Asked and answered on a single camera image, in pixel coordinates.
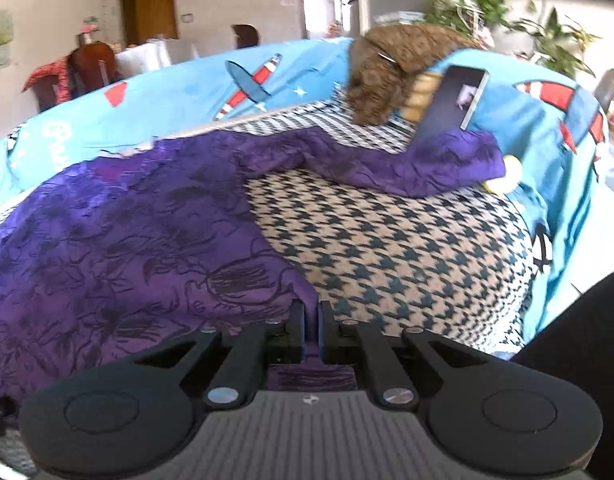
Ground purple floral garment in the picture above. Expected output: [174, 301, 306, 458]
[0, 127, 504, 401]

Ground black smartphone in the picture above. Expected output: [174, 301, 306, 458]
[412, 65, 489, 150]

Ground wooden block under phone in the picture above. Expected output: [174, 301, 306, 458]
[400, 72, 443, 122]

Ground dark wooden chair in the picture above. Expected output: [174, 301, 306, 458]
[30, 41, 123, 112]
[231, 24, 260, 49]

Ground white clothed dining table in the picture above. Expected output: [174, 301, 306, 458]
[116, 39, 199, 78]

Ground blue printed sofa back cover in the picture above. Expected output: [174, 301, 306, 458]
[0, 38, 606, 337]

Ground red patterned cloth on chair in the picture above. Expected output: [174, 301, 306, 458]
[22, 56, 72, 104]

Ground houndstooth sofa seat cover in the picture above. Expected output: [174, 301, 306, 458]
[0, 86, 538, 476]

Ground brown fur blanket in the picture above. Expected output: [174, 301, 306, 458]
[346, 23, 480, 126]

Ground brown wooden door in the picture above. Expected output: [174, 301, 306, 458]
[121, 0, 179, 47]

